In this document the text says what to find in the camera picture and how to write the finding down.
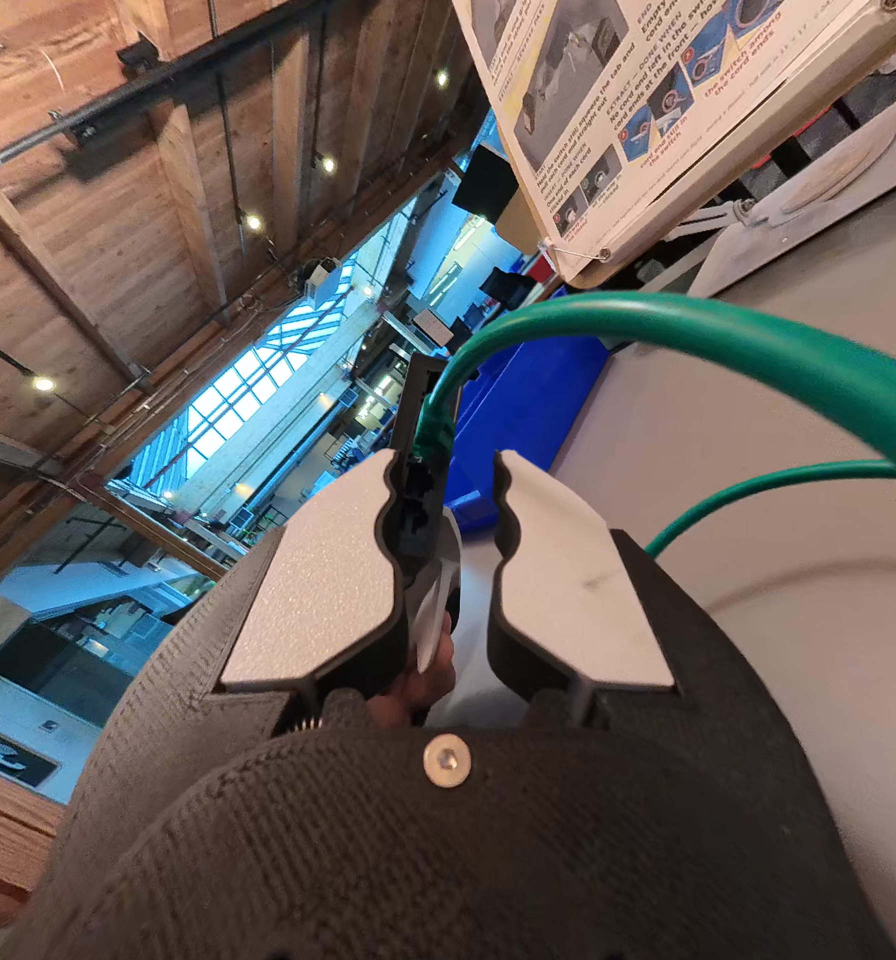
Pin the blue plastic bin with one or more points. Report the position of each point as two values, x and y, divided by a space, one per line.
523 420

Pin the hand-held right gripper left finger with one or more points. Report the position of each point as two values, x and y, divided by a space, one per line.
320 600

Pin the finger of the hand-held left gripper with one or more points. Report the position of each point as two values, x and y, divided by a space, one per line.
433 615

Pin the person's left hand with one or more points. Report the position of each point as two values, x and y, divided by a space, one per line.
410 697

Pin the small red bin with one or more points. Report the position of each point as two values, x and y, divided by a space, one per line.
544 268

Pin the black network switch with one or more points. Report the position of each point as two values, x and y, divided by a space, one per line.
410 382

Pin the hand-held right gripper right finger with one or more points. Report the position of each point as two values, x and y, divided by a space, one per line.
583 600

